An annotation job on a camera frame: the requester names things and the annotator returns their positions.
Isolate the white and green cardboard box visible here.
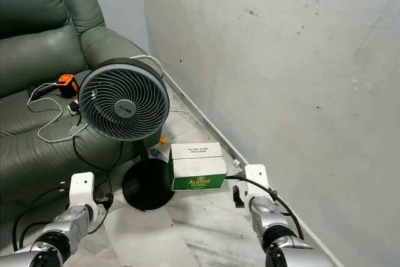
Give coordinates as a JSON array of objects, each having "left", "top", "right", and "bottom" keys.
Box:
[{"left": 169, "top": 142, "right": 228, "bottom": 191}]

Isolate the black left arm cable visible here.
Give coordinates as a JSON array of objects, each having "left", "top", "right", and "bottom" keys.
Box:
[{"left": 11, "top": 184, "right": 71, "bottom": 252}]

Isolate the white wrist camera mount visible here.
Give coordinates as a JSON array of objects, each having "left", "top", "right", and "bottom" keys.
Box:
[
  {"left": 69, "top": 172, "right": 96, "bottom": 209},
  {"left": 244, "top": 164, "right": 270, "bottom": 201}
]

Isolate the green leather sofa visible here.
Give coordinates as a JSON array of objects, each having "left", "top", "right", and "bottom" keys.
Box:
[{"left": 0, "top": 0, "right": 166, "bottom": 219}]

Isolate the orange and black device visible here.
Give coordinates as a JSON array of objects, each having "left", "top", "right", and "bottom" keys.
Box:
[{"left": 55, "top": 74, "right": 80, "bottom": 99}]

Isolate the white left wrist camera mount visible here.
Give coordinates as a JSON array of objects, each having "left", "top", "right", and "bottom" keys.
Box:
[{"left": 69, "top": 172, "right": 96, "bottom": 209}]

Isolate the grey standing fan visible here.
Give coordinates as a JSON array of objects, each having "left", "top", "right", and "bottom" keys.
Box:
[{"left": 78, "top": 58, "right": 171, "bottom": 211}]

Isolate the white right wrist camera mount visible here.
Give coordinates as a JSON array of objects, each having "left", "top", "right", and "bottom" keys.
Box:
[{"left": 244, "top": 164, "right": 270, "bottom": 201}]

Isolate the white charging cable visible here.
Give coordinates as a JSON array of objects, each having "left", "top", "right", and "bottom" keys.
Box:
[{"left": 27, "top": 83, "right": 89, "bottom": 144}]

